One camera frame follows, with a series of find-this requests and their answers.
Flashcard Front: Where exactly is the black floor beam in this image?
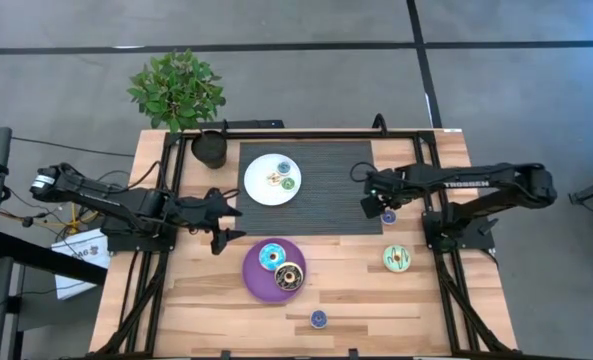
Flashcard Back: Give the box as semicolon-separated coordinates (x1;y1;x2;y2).
0;232;108;286

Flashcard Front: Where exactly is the large mint green donut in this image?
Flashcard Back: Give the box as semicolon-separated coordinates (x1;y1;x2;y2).
382;244;413;274

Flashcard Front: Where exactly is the large chocolate frosted donut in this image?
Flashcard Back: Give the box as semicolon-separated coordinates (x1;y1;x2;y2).
274;261;306;292

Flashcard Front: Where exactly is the black aluminium table frame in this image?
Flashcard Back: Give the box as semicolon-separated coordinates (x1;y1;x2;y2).
90;127;520;360

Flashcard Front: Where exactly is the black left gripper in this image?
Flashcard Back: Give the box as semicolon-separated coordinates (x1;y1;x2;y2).
178;187;248;255

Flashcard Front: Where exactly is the white paper sheet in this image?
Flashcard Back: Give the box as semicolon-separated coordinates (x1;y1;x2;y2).
50;227;112;301

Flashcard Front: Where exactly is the grey woven placemat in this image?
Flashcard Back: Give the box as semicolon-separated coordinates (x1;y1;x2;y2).
233;140;384;237

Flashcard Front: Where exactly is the black bar device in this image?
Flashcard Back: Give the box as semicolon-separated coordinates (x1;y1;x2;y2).
210;118;286;130

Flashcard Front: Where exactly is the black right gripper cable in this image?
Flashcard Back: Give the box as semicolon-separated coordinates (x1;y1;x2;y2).
349;160;377;185

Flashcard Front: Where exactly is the thin black floor cable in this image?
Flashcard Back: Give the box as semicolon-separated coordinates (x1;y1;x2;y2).
10;135;136;159

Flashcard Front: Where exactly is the white round plate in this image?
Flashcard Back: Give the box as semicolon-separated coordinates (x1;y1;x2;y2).
243;153;303;207

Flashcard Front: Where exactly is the purple round plate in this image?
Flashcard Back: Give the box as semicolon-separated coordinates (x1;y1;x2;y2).
241;237;308;304

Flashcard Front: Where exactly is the green leafy plant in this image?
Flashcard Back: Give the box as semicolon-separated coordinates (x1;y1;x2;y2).
127;48;227;134

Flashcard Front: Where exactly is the large blue frosted donut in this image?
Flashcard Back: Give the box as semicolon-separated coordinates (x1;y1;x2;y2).
258;242;287;272

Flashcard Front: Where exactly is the black plant pot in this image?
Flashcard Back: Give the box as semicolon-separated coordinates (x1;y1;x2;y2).
190;129;229;170

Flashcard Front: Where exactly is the yellow cable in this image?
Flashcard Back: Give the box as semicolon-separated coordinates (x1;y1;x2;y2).
0;204;105;236

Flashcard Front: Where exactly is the black curved bracket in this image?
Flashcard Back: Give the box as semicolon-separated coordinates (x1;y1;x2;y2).
371;112;390;135

